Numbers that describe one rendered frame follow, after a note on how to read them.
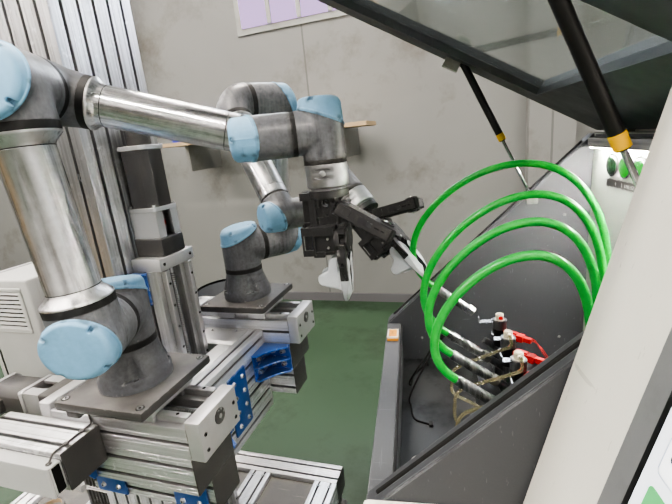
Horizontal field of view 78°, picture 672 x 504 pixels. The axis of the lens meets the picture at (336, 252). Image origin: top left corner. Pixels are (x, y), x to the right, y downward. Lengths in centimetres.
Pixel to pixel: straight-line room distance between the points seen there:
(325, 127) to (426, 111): 291
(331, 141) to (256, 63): 338
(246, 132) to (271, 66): 330
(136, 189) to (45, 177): 39
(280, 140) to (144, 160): 51
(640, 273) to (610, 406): 13
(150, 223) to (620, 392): 100
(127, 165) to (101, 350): 52
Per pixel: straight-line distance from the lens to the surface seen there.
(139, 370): 97
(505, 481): 69
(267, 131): 70
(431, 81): 360
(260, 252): 132
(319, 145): 70
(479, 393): 72
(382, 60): 368
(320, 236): 72
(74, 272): 79
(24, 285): 132
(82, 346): 80
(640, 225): 52
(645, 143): 95
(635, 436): 47
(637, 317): 49
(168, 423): 96
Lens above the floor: 149
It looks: 15 degrees down
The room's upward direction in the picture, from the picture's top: 6 degrees counter-clockwise
